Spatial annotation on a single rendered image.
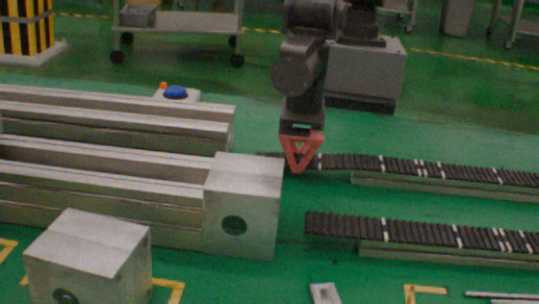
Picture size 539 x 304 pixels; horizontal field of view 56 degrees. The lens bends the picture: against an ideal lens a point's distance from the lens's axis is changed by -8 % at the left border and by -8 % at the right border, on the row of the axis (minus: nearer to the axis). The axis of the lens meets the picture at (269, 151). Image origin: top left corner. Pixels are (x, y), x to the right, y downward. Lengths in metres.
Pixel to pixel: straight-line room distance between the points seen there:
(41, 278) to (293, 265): 0.31
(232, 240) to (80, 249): 0.21
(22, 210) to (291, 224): 0.36
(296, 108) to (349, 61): 0.45
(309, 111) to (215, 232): 0.25
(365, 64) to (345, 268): 0.65
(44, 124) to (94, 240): 0.38
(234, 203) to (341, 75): 0.66
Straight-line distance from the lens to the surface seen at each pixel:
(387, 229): 0.73
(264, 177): 0.68
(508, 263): 0.78
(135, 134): 0.86
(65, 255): 0.55
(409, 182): 0.90
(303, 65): 0.72
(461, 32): 5.82
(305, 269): 0.69
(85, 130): 0.88
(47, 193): 0.72
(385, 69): 1.26
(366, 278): 0.69
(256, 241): 0.68
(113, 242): 0.56
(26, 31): 4.01
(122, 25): 3.84
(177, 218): 0.68
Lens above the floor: 1.21
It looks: 27 degrees down
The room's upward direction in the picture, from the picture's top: 5 degrees clockwise
